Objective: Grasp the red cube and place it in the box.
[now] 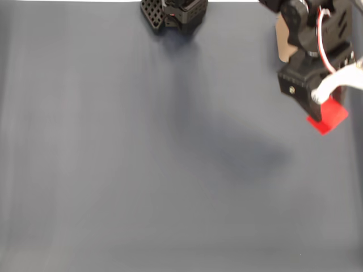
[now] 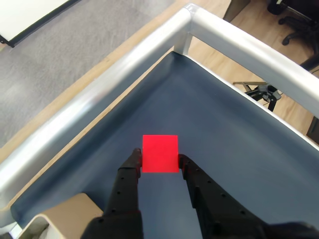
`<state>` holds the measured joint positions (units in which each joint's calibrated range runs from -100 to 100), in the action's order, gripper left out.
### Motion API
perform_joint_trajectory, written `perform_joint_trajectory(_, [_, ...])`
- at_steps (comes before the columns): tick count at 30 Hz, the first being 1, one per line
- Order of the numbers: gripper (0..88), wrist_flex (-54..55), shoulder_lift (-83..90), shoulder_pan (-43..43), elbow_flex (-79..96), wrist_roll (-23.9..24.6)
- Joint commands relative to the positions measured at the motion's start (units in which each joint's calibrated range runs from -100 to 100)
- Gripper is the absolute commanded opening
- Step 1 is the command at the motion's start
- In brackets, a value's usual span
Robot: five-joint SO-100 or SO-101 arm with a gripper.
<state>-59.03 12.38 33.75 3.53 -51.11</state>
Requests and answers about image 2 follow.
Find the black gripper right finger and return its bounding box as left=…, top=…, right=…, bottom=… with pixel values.
left=178, top=153, right=269, bottom=239

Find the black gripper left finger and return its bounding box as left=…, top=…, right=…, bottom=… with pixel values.
left=82, top=147, right=144, bottom=239

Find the red cube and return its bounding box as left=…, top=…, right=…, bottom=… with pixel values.
left=142, top=134, right=180, bottom=174

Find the beige rounded square box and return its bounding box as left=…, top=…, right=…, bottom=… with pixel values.
left=17, top=192, right=104, bottom=239

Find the black folding stand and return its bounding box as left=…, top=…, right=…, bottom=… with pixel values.
left=232, top=80, right=283, bottom=113

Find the black office chair base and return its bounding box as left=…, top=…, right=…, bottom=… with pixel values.
left=267, top=0, right=319, bottom=73

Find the silver metal table frame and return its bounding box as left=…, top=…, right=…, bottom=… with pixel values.
left=0, top=2, right=319, bottom=236

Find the white board with black frame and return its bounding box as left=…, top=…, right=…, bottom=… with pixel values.
left=0, top=0, right=83, bottom=48

